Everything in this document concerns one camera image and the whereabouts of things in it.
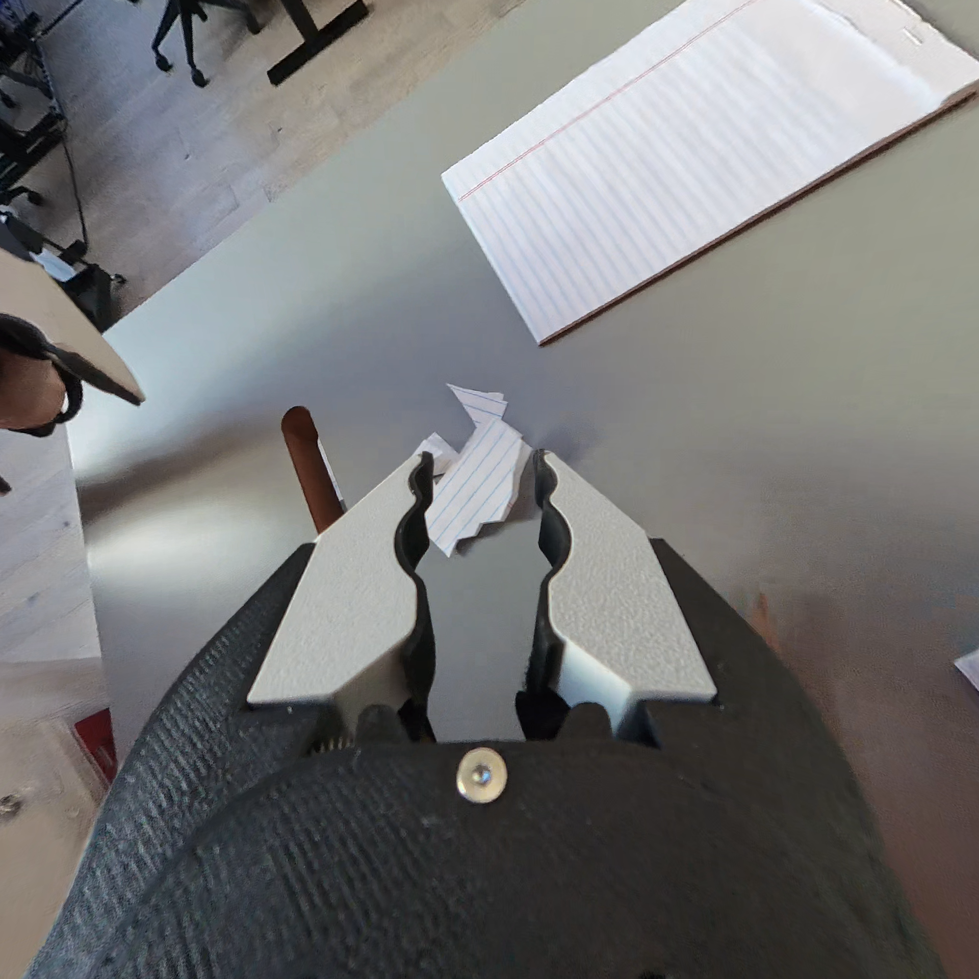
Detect narrow lined paper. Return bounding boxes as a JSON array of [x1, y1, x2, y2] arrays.
[[413, 433, 460, 477]]

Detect small triangular paper scrap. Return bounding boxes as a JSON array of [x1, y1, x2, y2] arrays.
[[447, 384, 508, 431]]

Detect black office chair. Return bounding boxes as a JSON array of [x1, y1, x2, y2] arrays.
[[150, 0, 265, 87]]

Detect grey desk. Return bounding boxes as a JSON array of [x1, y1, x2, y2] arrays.
[[67, 0, 979, 979]]

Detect person's left hand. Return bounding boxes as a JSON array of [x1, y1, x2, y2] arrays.
[[0, 348, 68, 431]]

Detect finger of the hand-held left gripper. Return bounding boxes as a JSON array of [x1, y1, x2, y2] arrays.
[[0, 248, 146, 406]]

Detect torn lined paper piece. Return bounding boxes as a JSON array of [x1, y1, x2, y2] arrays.
[[424, 421, 534, 557]]

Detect black wheeled rack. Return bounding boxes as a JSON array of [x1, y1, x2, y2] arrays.
[[0, 0, 127, 330]]

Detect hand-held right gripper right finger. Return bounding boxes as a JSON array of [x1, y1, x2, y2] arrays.
[[516, 449, 718, 741]]

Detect lined paper pad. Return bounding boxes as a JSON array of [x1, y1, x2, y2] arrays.
[[442, 0, 979, 347]]

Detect white table black legs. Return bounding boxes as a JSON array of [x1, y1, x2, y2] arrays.
[[268, 0, 373, 87]]

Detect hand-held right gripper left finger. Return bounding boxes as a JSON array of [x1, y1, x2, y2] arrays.
[[246, 451, 437, 739]]

